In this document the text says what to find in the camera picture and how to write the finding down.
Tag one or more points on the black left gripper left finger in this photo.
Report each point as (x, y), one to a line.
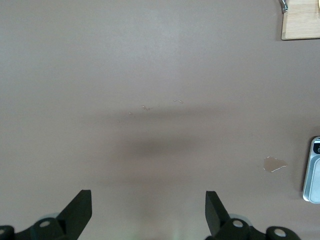
(72, 220)

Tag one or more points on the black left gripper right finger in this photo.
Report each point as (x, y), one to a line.
(220, 225)

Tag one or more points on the silver digital kitchen scale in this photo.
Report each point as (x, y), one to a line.
(312, 175)

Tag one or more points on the brown table cover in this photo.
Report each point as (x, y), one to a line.
(100, 75)

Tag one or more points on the bamboo cutting board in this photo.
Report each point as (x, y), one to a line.
(302, 22)

